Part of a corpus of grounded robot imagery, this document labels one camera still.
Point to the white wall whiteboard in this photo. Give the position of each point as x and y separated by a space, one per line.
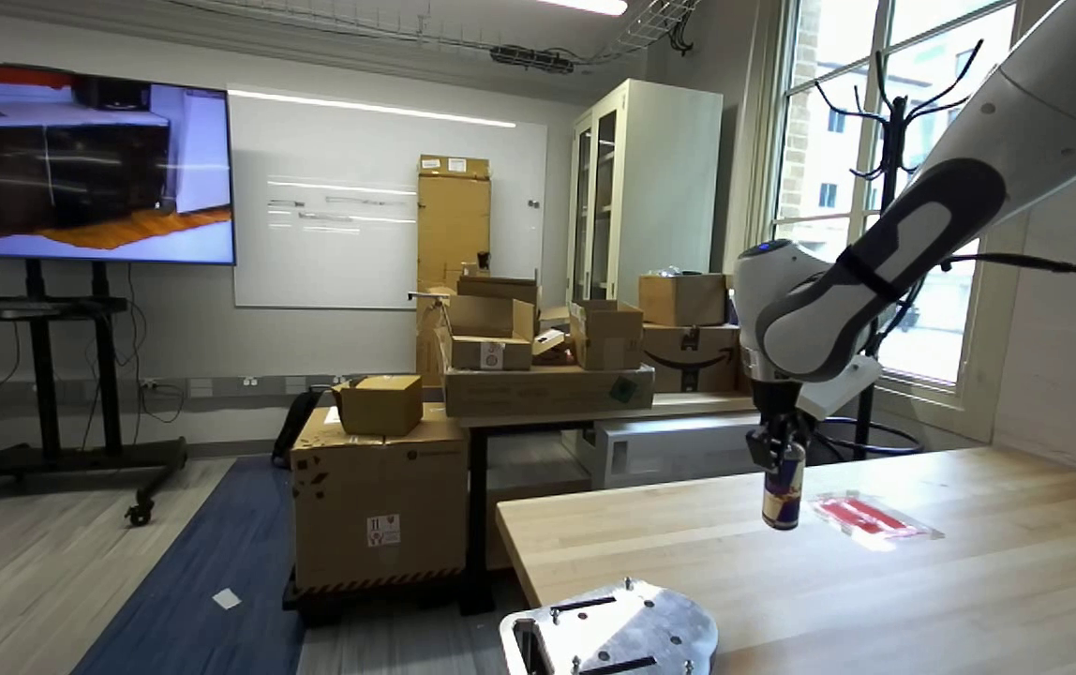
324 213

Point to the white cabinet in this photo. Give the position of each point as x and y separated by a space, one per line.
668 188

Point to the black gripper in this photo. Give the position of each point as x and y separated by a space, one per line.
778 408

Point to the black TV stand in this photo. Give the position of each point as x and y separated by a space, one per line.
42 378

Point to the Amazon smile cardboard box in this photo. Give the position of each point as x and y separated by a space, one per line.
689 363

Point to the tall upright cardboard box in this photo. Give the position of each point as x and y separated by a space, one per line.
452 225

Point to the black coat rack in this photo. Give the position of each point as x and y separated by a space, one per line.
896 135

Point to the dark ceiling fixture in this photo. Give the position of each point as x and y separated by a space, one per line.
531 56

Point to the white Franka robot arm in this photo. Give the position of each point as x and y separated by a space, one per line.
1010 125

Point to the flat metal plate with slots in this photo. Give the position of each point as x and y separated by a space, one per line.
634 630

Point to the long flat cardboard box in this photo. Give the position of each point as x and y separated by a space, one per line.
548 393

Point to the small cardboard box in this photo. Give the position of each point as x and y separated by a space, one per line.
382 408

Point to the large window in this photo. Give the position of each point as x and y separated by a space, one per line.
821 161

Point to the large cardboard box with label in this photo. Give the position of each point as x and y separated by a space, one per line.
374 513

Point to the narrow upright cardboard box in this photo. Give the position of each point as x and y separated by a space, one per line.
614 340

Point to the large TV screen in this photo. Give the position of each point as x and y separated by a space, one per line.
74 161

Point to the grey storage bin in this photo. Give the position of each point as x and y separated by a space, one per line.
668 453

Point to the low flat cardboard box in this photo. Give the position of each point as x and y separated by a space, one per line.
489 354

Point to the medium cardboard box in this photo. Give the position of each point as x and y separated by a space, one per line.
494 306

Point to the silver blue drink can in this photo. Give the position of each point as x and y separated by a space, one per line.
780 494

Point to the long ceiling light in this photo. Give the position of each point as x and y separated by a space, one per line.
588 6

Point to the plain cardboard box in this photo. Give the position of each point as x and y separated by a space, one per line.
679 301

